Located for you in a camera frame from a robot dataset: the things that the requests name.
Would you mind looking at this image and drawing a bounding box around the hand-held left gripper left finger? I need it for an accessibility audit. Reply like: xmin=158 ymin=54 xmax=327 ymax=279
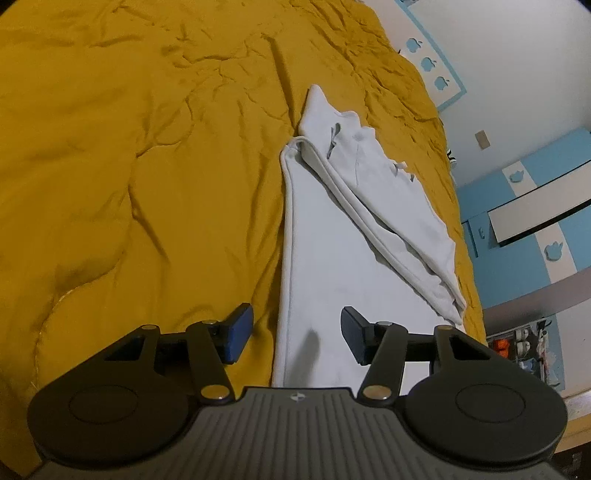
xmin=99 ymin=302 xmax=254 ymax=401

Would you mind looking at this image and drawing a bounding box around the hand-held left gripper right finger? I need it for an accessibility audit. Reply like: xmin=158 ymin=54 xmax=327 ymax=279
xmin=341 ymin=306 xmax=495 ymax=401

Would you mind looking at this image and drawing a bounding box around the white printed sweatshirt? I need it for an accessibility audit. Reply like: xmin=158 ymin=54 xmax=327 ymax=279
xmin=270 ymin=84 xmax=467 ymax=397

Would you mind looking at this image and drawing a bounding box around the blue white wardrobe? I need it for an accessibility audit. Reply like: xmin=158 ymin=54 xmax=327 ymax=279
xmin=456 ymin=129 xmax=591 ymax=317

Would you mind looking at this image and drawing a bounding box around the cluttered storage shelf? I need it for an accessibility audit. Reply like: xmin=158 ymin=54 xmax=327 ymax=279
xmin=487 ymin=318 xmax=564 ymax=386

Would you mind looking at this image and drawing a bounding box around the yellow quilted bedspread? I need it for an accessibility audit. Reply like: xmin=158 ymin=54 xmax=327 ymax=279
xmin=0 ymin=0 xmax=488 ymax=464

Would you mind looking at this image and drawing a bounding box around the white blue bed headboard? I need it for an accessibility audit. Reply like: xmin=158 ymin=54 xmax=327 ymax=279
xmin=396 ymin=0 xmax=467 ymax=112

